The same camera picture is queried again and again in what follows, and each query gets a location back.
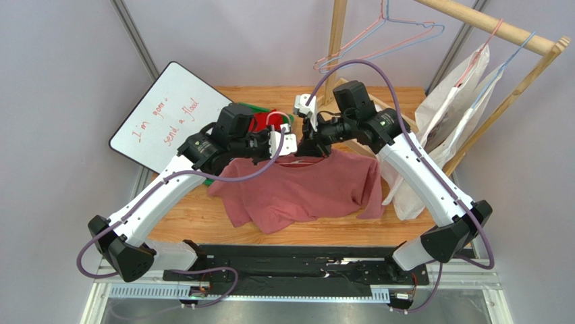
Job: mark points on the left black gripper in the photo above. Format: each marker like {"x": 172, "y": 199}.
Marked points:
{"x": 264, "y": 133}

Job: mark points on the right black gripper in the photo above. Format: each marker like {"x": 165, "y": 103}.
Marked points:
{"x": 312, "y": 141}

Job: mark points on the pink wire hanger taken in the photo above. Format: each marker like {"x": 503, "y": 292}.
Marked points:
{"x": 293, "y": 161}

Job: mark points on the pink t shirt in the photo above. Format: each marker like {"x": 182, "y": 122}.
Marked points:
{"x": 304, "y": 189}

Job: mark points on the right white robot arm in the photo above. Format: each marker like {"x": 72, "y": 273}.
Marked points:
{"x": 458, "y": 218}

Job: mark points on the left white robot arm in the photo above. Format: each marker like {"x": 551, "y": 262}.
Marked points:
{"x": 120, "y": 238}

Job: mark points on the red t shirt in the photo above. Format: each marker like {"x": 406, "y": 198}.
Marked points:
{"x": 264, "y": 117}

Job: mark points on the white shirt on blue hanger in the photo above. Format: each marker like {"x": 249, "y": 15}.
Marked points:
{"x": 445, "y": 120}

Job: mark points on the white shirt on pink hanger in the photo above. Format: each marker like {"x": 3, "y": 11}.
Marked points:
{"x": 404, "y": 200}

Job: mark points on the pink hanger holding shirt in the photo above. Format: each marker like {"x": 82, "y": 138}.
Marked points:
{"x": 477, "y": 55}

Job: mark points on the blue hanger holding shirt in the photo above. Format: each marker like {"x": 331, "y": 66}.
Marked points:
{"x": 495, "y": 75}

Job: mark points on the green plastic bin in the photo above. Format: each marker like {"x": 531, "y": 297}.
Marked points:
{"x": 242, "y": 133}

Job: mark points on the white whiteboard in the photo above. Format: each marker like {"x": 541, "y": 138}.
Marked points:
{"x": 177, "y": 105}

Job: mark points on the wooden clothes rack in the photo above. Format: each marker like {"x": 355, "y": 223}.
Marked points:
{"x": 548, "y": 50}

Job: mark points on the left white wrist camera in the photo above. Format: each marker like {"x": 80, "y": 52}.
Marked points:
{"x": 282, "y": 141}

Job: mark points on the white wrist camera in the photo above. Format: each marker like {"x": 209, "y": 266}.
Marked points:
{"x": 305, "y": 106}
{"x": 282, "y": 141}

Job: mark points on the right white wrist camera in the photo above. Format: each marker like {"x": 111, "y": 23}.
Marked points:
{"x": 305, "y": 106}

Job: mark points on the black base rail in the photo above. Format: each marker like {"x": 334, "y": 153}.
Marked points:
{"x": 296, "y": 271}

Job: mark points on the pink wire hanger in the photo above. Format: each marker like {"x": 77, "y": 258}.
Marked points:
{"x": 428, "y": 30}

